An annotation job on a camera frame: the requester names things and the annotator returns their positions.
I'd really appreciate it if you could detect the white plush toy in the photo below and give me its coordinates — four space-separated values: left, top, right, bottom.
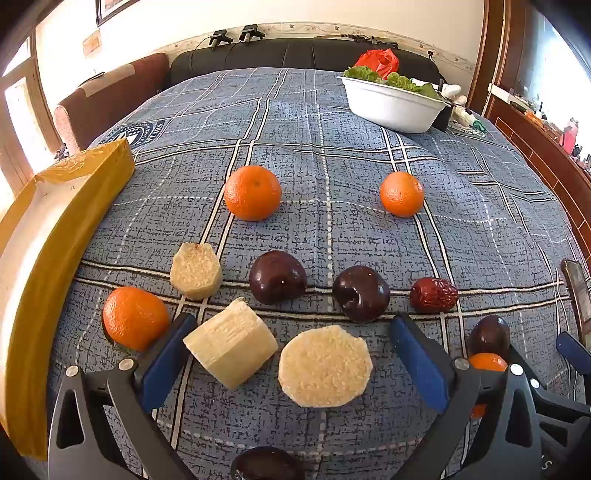
438 84 485 134

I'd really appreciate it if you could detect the orange mandarin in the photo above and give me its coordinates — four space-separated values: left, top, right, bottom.
102 286 171 352
224 165 282 221
380 171 425 218
468 352 509 418

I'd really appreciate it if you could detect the white plastic basin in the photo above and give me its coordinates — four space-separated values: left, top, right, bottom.
337 75 451 134

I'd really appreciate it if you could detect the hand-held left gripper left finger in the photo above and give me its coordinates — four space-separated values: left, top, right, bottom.
47 312 199 480

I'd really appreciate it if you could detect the peeled sugarcane piece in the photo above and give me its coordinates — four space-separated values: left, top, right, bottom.
183 298 279 390
169 242 223 302
278 324 374 409

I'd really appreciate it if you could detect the dark purple plum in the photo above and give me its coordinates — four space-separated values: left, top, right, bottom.
249 250 308 306
332 265 391 323
231 446 305 480
467 315 511 358

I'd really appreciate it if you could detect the wooden side cabinet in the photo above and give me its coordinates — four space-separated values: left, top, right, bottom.
482 83 591 259

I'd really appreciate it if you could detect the small wall plaque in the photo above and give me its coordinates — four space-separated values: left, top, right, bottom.
82 28 102 57

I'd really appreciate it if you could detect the yellow cardboard box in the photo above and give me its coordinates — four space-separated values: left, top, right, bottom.
0 138 136 462

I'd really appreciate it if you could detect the blue plaid blanket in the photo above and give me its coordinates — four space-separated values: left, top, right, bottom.
46 67 591 480

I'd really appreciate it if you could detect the brown armchair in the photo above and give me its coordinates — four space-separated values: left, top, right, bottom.
53 52 169 155

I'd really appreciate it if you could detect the black leather sofa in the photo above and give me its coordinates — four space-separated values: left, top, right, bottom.
170 38 441 88

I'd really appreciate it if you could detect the green lettuce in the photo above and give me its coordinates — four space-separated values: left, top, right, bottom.
344 65 439 99

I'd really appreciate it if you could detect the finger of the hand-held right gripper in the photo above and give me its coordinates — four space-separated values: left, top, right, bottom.
529 331 591 414

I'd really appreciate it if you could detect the red dried jujube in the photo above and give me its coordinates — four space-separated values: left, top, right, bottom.
409 277 459 313

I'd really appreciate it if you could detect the wooden glass door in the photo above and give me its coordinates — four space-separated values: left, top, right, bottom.
0 28 61 199

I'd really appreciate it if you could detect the red plastic bag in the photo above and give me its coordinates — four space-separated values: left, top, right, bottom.
355 48 400 80

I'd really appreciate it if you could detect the framed wall picture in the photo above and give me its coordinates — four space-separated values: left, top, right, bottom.
95 0 139 27

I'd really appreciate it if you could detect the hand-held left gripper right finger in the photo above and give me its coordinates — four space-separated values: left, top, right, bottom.
390 312 544 480

